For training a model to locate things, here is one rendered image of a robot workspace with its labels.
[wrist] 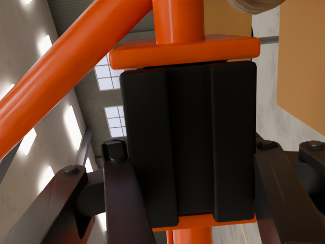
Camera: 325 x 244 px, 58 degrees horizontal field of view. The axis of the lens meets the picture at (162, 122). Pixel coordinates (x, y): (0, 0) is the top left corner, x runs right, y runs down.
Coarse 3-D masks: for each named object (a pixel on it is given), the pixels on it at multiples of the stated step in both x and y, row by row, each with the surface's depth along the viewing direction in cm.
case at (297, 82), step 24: (288, 0) 30; (312, 0) 25; (288, 24) 30; (312, 24) 26; (288, 48) 31; (312, 48) 26; (288, 72) 31; (312, 72) 26; (288, 96) 32; (312, 96) 27; (312, 120) 27
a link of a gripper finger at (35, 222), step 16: (64, 176) 11; (80, 176) 11; (48, 192) 10; (64, 192) 10; (80, 192) 11; (32, 208) 9; (48, 208) 9; (64, 208) 9; (16, 224) 9; (32, 224) 9; (48, 224) 9; (64, 224) 9; (80, 224) 12; (16, 240) 8; (32, 240) 8; (48, 240) 8; (64, 240) 9; (80, 240) 11
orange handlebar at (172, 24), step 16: (160, 0) 12; (176, 0) 12; (192, 0) 12; (160, 16) 12; (176, 16) 12; (192, 16) 12; (160, 32) 12; (176, 32) 12; (192, 32) 12; (176, 240) 16; (192, 240) 15; (208, 240) 15
